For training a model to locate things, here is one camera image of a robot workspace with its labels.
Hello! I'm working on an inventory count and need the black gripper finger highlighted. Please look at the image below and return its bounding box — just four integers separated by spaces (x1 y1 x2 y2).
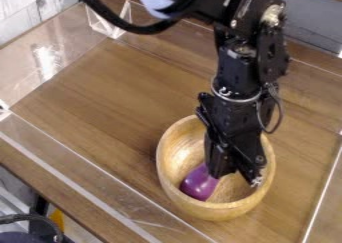
225 136 268 188
205 134 237 179

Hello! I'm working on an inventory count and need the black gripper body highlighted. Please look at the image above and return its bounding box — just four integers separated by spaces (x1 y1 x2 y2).
197 92 276 149

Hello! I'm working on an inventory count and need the purple toy eggplant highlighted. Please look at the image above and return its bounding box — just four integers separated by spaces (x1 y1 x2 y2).
180 163 220 201

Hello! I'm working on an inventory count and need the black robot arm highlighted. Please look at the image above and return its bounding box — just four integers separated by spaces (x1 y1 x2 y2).
141 0 290 187

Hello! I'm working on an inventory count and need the brown wooden bowl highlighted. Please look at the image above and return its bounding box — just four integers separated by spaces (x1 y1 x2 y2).
157 115 277 221

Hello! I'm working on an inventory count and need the black clamp with screw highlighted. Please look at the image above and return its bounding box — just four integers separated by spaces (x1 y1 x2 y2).
29 217 75 243

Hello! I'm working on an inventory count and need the black cable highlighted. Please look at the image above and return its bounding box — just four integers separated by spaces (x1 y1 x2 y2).
66 0 206 36

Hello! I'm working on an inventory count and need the clear acrylic corner bracket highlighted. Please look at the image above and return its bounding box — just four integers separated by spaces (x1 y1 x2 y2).
86 0 133 40

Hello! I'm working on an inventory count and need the clear acrylic tray wall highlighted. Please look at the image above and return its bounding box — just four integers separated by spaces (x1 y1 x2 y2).
0 5 342 243

